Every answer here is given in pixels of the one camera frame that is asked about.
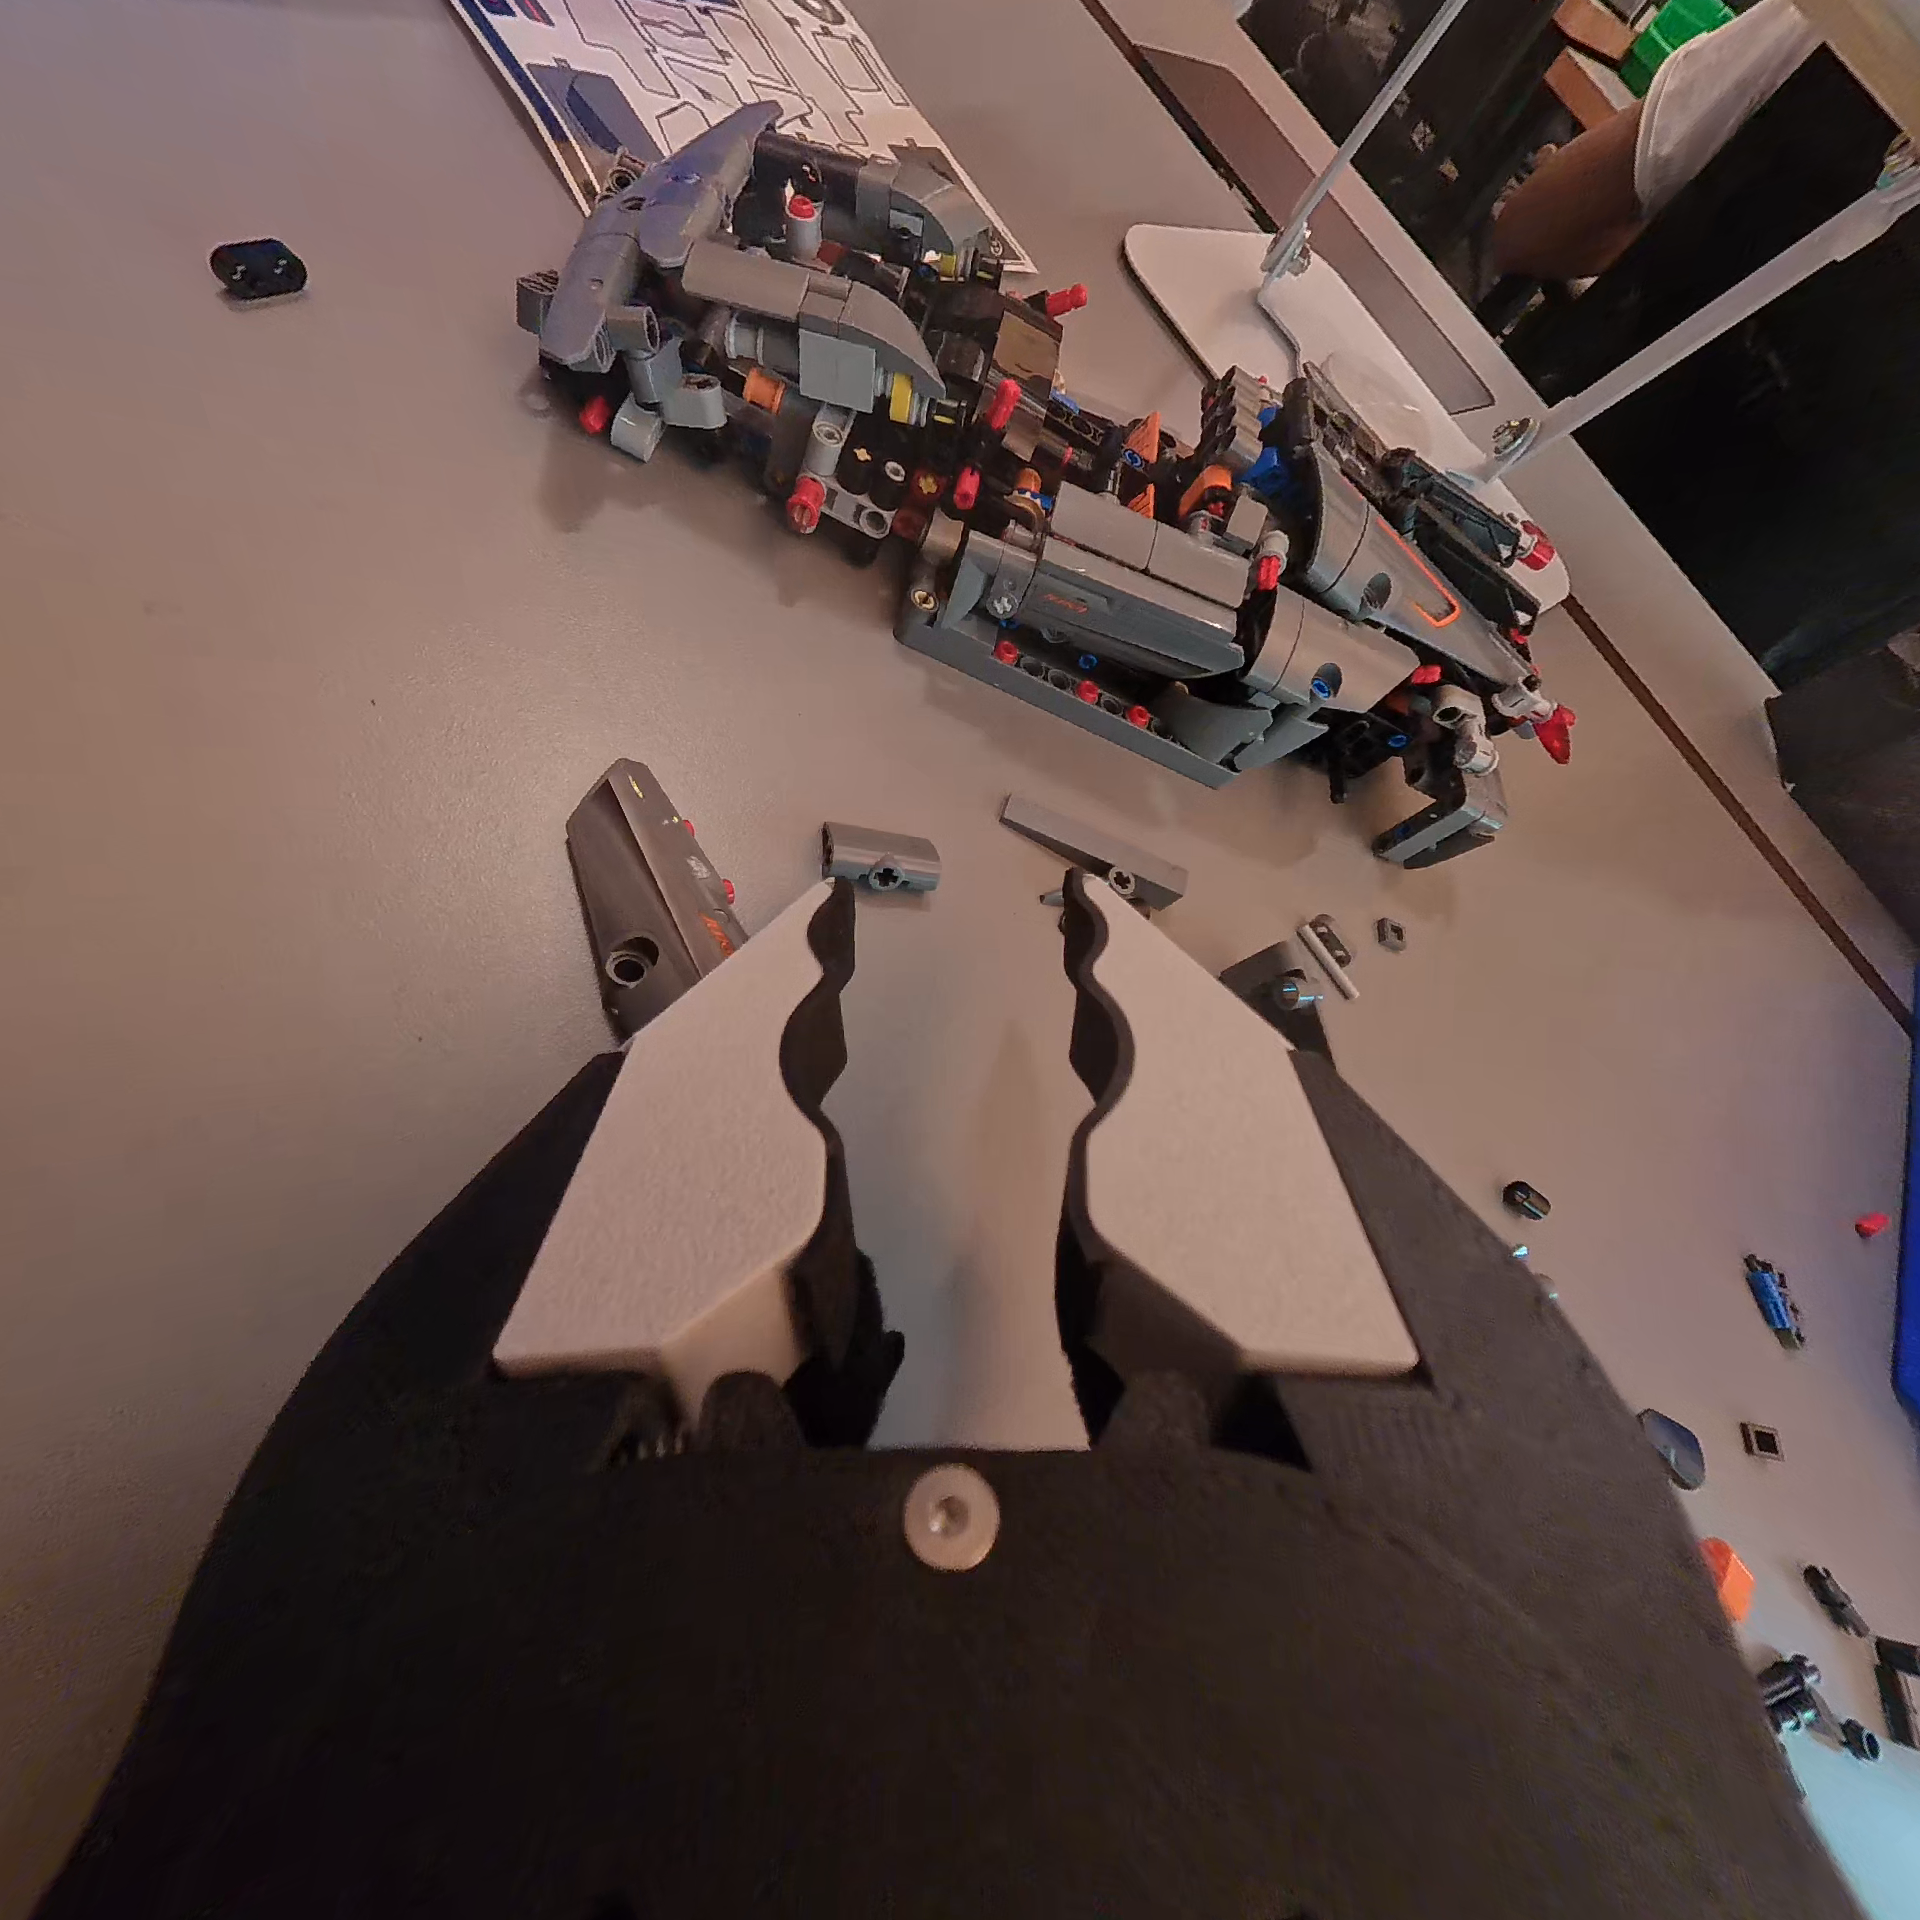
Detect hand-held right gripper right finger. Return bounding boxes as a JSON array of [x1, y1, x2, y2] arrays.
[[1053, 867, 1423, 1449]]

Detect white book stand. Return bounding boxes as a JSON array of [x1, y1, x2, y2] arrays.
[[1119, 0, 1920, 605]]

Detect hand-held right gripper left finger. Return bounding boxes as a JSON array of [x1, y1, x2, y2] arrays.
[[490, 877, 907, 1449]]

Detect dark grey lego wedge panel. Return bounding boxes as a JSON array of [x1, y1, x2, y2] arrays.
[[565, 757, 752, 1046]]

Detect lego sticker sheet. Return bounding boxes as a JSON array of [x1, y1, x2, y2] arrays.
[[448, 0, 1039, 273]]

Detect lego car model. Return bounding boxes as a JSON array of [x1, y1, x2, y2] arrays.
[[515, 101, 1578, 873]]

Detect scattered small lego pieces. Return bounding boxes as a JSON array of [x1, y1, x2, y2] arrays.
[[1499, 1176, 1920, 1766]]

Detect long dark grey lego beam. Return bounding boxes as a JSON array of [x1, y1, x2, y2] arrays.
[[1215, 940, 1333, 1056]]

